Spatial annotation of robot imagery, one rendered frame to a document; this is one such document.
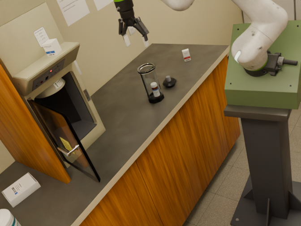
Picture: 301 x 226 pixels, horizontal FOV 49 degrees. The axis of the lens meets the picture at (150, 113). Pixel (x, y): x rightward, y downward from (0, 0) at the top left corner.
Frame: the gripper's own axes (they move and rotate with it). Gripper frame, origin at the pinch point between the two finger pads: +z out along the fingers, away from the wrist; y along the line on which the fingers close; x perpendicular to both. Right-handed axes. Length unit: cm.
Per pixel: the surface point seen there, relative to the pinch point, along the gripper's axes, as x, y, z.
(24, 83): -66, -5, -17
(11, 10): -51, -14, -42
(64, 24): 0, -56, -13
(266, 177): 7, 63, 92
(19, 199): -92, -20, 36
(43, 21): -40, -13, -32
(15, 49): -58, -13, -28
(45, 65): -55, -2, -19
